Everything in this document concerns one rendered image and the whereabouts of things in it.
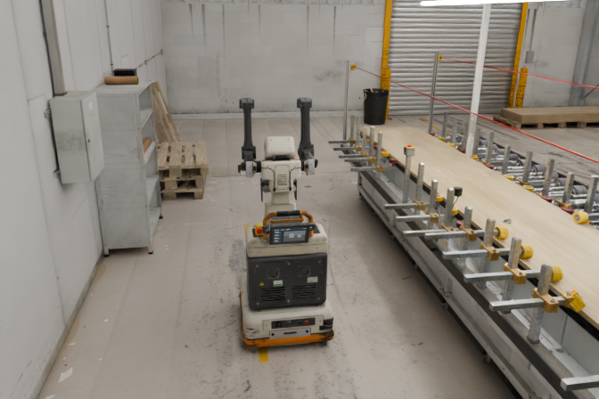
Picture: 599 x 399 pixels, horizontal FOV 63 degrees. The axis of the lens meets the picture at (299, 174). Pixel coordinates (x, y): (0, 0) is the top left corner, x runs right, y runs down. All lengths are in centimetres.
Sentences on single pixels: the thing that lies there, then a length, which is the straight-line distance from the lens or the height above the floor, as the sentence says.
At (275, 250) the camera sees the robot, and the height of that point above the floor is 74.
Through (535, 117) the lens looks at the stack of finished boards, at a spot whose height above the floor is 27.
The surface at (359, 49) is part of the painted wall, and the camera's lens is 1118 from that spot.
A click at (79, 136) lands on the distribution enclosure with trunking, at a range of 369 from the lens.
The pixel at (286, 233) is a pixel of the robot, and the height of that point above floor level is 88.
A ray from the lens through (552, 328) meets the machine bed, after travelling 297.
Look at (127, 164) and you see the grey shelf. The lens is 464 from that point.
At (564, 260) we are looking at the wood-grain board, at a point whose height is 90.
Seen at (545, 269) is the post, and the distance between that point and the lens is 254.
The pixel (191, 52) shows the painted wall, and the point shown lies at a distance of 1078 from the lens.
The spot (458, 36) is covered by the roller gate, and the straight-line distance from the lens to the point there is 1195.
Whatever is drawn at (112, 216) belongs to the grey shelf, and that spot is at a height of 41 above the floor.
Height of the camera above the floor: 221
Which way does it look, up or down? 18 degrees down
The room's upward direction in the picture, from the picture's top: 1 degrees clockwise
